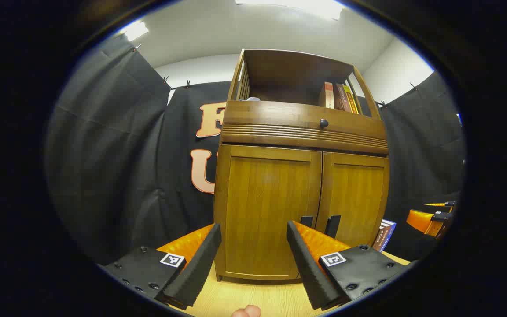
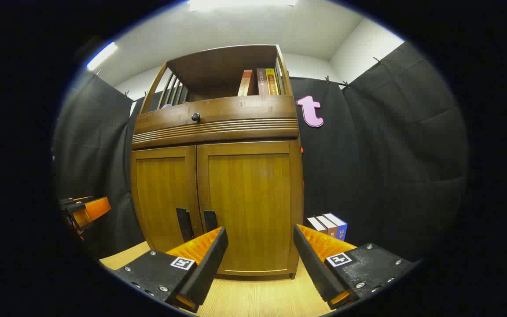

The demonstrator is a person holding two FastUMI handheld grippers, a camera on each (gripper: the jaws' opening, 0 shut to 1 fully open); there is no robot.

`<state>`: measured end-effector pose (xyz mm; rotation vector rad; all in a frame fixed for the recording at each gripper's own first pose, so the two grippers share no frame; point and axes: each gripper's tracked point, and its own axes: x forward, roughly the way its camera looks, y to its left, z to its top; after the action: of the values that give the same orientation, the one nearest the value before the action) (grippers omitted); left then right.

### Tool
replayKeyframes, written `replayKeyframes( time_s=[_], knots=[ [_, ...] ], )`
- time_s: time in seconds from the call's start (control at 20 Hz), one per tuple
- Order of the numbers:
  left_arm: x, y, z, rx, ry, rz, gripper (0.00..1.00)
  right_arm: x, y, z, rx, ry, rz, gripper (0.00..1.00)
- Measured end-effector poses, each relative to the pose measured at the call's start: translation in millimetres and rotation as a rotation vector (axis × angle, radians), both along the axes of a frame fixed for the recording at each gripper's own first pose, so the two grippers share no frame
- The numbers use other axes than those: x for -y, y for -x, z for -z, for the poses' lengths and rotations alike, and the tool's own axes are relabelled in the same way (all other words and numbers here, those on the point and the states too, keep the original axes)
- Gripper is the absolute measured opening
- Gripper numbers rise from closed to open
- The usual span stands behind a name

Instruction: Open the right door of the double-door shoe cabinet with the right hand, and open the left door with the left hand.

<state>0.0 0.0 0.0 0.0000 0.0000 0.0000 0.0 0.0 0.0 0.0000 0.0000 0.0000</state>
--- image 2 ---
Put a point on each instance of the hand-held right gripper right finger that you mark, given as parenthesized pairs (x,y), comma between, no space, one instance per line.
(313,264)

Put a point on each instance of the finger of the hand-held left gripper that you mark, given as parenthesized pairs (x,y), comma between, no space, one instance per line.
(95,209)
(71,202)

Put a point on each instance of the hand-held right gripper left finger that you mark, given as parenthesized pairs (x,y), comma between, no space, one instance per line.
(209,264)

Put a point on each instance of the wooden cabinet door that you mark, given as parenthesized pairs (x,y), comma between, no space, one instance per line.
(253,189)
(161,193)

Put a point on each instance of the wooden double-door shoe cabinet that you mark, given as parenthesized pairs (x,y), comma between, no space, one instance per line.
(218,66)

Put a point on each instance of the tan spine book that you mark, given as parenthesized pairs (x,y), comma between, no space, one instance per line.
(314,223)

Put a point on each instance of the dark red spine book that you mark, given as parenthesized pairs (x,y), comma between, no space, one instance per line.
(327,225)

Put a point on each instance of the black backdrop cloth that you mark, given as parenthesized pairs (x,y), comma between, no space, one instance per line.
(368,176)

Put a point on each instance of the wooden drawer with black knob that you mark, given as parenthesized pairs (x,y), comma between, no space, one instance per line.
(244,110)

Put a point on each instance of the maroon book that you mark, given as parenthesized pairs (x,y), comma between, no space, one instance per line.
(261,81)

